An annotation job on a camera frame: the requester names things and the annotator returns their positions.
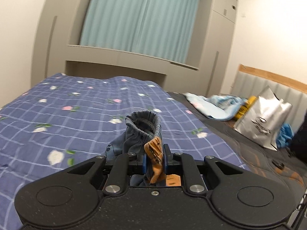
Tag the teal window curtain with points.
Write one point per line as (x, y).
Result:
(158, 28)

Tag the blue pants orange vehicle print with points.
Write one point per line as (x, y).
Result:
(143, 135)

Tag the blue crumpled cloth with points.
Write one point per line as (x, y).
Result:
(285, 136)

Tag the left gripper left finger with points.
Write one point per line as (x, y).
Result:
(119, 172)

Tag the purple checked floral quilt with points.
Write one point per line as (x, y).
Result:
(65, 120)

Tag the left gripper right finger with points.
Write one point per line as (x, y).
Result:
(184, 166)

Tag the beige built-in wardrobe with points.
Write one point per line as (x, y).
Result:
(57, 49)

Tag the yellow plastic bag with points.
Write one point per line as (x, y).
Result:
(245, 107)

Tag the wooden padded headboard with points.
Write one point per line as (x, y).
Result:
(250, 81)

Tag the silver white shopping bag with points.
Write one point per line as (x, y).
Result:
(264, 119)

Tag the black bag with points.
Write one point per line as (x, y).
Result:
(298, 146)

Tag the light blue white blanket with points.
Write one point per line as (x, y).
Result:
(220, 108)

